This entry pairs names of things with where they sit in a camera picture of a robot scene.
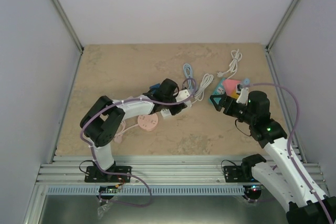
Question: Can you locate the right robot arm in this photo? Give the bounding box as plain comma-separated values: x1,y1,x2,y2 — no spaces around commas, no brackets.
210,89,335,223

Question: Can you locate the white coiled cable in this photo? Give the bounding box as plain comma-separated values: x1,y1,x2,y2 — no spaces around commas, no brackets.
193,73,215,103

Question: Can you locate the purple cable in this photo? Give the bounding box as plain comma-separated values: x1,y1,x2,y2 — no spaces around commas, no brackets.
79,77,197,208
246,81,332,224

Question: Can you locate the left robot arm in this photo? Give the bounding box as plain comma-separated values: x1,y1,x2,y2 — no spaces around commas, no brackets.
80,79,193,182

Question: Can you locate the yellow cube socket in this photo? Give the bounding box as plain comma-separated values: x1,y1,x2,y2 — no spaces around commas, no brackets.
229,91,240,99

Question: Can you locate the aluminium rail frame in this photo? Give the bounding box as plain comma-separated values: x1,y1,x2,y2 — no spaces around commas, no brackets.
22,155,331,224

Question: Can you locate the blue slotted cable duct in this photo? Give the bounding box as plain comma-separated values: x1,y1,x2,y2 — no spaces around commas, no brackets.
46,185,245,196

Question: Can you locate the white power strip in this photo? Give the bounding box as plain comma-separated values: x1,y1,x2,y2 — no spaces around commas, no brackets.
160,101,192,119

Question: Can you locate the pink triangular power strip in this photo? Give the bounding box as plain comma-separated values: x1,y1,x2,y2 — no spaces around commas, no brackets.
222,79,241,96

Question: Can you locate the light blue coiled cable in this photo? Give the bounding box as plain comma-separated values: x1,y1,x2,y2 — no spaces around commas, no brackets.
182,63,197,91

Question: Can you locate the small blue charger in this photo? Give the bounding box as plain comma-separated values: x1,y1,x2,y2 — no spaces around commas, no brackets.
241,78,250,86

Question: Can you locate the pink round power strip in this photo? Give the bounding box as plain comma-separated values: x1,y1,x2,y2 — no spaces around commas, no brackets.
137,114,159,132

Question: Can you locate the teal power strip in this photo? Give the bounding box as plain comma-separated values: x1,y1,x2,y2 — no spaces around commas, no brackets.
208,78,226,104

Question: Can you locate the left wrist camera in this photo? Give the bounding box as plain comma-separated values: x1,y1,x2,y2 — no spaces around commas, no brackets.
175,89,190,102

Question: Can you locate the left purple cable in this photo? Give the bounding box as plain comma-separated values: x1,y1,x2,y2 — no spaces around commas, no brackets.
79,77,197,208

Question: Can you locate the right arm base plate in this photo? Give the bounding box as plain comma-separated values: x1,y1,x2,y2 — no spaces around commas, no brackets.
222,165,254,183

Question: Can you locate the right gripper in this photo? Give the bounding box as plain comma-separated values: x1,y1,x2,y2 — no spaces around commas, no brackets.
211,94,256,124

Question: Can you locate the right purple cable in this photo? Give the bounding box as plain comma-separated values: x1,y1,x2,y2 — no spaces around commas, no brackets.
246,81,332,224

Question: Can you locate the dark blue cube socket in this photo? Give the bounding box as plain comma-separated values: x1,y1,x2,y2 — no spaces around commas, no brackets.
150,83,160,90

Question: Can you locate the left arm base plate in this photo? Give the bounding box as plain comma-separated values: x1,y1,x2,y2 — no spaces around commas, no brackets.
83,165,132,183

